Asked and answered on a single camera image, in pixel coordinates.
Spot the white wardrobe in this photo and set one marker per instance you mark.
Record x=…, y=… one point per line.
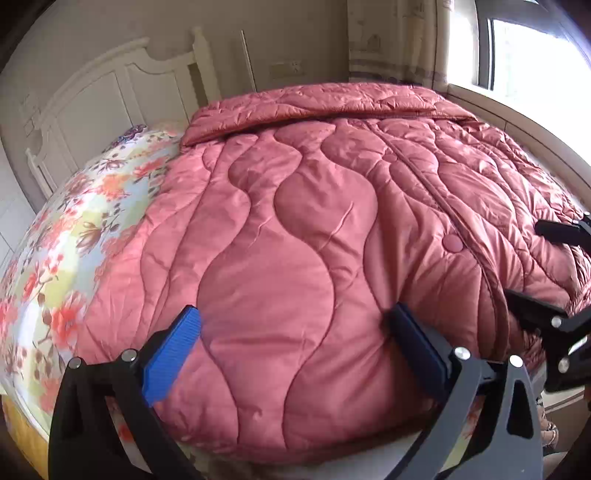
x=14, y=207

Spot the white window sill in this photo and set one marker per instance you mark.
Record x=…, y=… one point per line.
x=521, y=120

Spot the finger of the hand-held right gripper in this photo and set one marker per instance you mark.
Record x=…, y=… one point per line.
x=565, y=230
x=535, y=311

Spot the wall socket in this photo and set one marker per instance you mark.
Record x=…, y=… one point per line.
x=285, y=69

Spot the white bed headboard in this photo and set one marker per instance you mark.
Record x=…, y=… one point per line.
x=92, y=101

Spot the patterned beige curtain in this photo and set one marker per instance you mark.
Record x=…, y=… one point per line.
x=392, y=41

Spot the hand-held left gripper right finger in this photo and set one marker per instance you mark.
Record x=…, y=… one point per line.
x=415, y=348

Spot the white wall conduit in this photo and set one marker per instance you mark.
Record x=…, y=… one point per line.
x=248, y=60

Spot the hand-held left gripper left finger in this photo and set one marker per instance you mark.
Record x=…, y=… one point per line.
x=173, y=355

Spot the pink quilted coat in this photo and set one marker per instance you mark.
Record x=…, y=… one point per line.
x=300, y=240

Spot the window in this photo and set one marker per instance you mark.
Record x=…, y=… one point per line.
x=521, y=50

